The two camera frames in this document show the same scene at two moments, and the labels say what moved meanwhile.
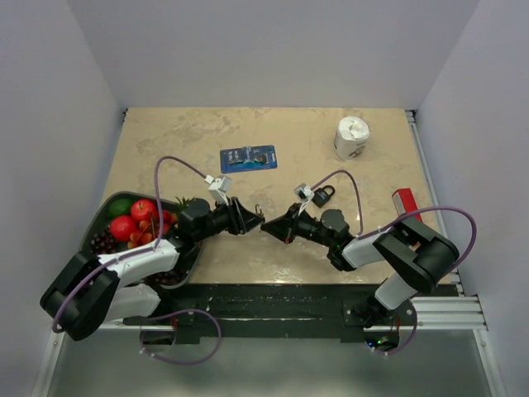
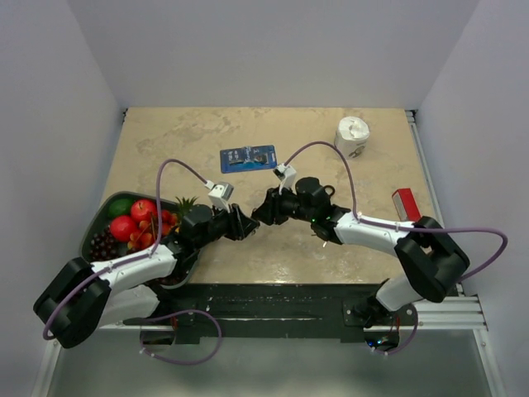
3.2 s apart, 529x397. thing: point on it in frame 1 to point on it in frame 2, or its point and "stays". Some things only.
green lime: [120, 207] stays
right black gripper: [284, 227] to [270, 212]
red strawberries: [169, 219] stays
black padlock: [321, 198] stays
